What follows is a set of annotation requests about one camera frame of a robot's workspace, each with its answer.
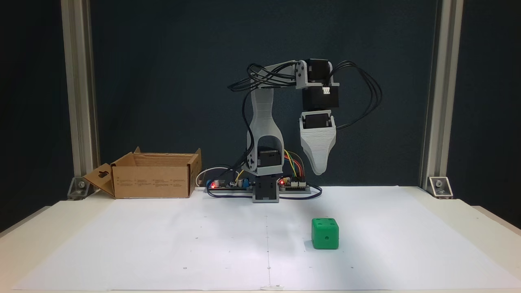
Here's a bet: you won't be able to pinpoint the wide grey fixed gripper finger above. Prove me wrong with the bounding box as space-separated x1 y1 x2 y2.
300 129 337 176

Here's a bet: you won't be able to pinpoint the green dice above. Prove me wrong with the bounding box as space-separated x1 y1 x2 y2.
311 218 339 249

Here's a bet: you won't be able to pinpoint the circuit board with white connectors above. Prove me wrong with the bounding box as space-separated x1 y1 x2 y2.
278 177 311 193

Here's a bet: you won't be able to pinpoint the circuit board with blue parts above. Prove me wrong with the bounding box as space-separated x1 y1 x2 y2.
204 178 254 194

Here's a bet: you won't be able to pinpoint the brown cardboard box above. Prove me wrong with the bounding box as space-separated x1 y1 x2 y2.
83 147 202 199

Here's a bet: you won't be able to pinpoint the coloured jumper wires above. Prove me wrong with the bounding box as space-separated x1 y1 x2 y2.
284 150 306 181

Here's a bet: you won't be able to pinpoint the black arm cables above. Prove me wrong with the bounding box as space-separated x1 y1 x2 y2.
227 60 383 173

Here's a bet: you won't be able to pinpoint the white cable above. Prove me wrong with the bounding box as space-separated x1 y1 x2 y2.
195 167 231 188

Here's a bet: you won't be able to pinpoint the aluminium frame post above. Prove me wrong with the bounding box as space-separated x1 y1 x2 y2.
61 0 101 181
419 0 464 190

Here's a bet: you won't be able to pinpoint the metal corner bracket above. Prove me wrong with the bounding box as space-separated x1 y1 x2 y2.
428 176 453 199
67 177 91 200

